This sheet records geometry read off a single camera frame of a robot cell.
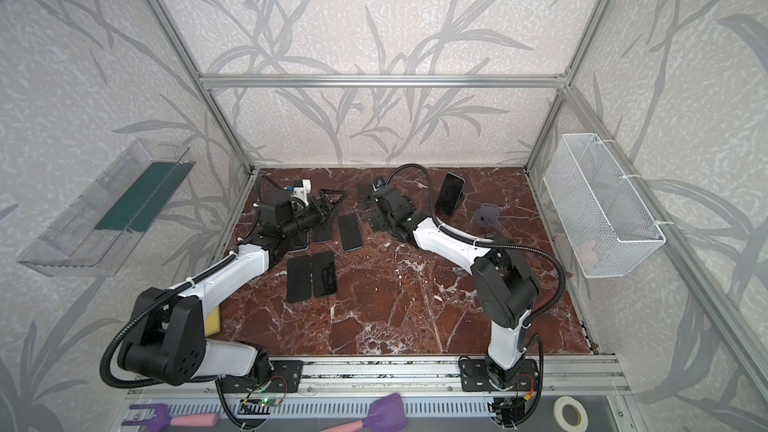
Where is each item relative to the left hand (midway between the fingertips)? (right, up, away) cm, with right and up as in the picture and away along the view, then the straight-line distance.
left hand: (347, 193), depth 81 cm
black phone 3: (-16, -26, +9) cm, 32 cm away
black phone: (-4, -13, +24) cm, 27 cm away
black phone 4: (+32, 0, +22) cm, 39 cm away
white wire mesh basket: (+58, -7, -19) cm, 61 cm away
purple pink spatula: (+12, -51, -12) cm, 54 cm away
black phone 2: (-11, -13, +15) cm, 23 cm away
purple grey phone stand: (+44, -7, +19) cm, 48 cm away
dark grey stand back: (+2, 0, +24) cm, 24 cm away
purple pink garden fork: (-40, -52, -13) cm, 67 cm away
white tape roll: (+52, -50, -11) cm, 73 cm away
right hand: (+11, -1, +11) cm, 15 cm away
